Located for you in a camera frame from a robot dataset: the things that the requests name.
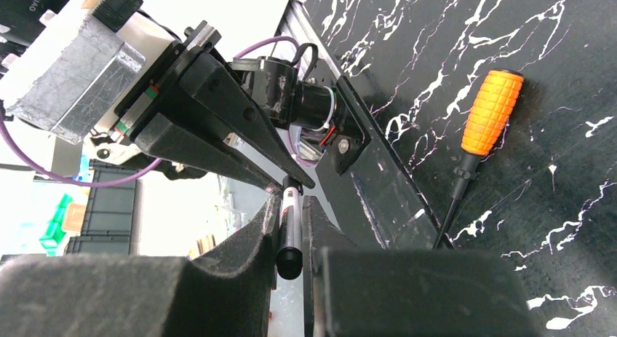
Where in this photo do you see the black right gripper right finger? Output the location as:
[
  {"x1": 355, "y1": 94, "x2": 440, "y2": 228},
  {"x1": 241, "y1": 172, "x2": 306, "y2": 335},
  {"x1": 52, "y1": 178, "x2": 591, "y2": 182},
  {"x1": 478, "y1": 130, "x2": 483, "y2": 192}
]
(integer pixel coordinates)
[{"x1": 302, "y1": 197, "x2": 541, "y2": 336}]

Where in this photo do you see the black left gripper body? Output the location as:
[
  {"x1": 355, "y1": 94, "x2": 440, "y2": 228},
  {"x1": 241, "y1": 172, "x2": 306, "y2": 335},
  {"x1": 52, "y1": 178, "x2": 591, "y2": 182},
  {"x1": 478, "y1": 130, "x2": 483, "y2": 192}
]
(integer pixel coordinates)
[{"x1": 113, "y1": 20, "x2": 221, "y2": 137}]

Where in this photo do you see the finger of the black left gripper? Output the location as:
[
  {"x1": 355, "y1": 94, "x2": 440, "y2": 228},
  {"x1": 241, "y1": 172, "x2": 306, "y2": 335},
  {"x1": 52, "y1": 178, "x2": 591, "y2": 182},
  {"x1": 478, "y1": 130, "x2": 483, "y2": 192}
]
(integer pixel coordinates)
[
  {"x1": 179, "y1": 52, "x2": 315, "y2": 189},
  {"x1": 135, "y1": 114, "x2": 282, "y2": 190}
]

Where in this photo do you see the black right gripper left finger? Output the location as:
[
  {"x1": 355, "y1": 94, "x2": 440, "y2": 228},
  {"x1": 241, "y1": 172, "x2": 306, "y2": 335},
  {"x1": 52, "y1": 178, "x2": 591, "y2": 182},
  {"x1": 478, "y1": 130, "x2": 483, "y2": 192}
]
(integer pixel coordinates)
[{"x1": 1, "y1": 194, "x2": 282, "y2": 336}]

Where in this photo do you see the white black whiteboard marker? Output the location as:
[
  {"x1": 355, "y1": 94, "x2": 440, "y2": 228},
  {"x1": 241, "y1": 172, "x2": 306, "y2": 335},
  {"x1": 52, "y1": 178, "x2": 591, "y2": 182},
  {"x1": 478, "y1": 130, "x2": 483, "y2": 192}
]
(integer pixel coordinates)
[{"x1": 276, "y1": 175, "x2": 303, "y2": 280}]

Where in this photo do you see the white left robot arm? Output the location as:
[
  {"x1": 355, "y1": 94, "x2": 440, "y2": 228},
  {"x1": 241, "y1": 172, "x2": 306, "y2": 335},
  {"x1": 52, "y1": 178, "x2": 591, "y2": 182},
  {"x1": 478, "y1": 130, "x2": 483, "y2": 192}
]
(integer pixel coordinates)
[{"x1": 113, "y1": 22, "x2": 336, "y2": 189}]

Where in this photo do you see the green plastic object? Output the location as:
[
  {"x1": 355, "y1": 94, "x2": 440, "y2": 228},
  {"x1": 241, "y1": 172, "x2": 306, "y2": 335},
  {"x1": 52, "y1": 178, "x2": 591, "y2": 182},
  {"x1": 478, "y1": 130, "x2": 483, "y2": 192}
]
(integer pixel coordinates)
[{"x1": 39, "y1": 194, "x2": 73, "y2": 256}]

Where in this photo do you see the black storage crate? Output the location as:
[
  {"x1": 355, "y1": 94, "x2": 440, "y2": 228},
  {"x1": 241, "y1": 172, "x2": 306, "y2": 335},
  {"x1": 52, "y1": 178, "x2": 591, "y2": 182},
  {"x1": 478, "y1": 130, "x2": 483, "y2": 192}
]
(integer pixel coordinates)
[{"x1": 62, "y1": 181, "x2": 138, "y2": 255}]

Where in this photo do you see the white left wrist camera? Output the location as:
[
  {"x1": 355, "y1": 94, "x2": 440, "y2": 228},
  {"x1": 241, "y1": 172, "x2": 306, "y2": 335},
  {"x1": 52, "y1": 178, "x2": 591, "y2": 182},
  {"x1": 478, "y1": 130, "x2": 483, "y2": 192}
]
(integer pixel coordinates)
[{"x1": 1, "y1": 0, "x2": 174, "y2": 144}]

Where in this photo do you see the orange handled screwdriver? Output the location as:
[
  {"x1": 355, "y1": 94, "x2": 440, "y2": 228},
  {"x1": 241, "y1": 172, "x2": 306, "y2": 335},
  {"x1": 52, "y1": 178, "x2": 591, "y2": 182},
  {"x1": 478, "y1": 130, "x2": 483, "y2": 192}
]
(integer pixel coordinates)
[{"x1": 432, "y1": 69, "x2": 525, "y2": 249}]

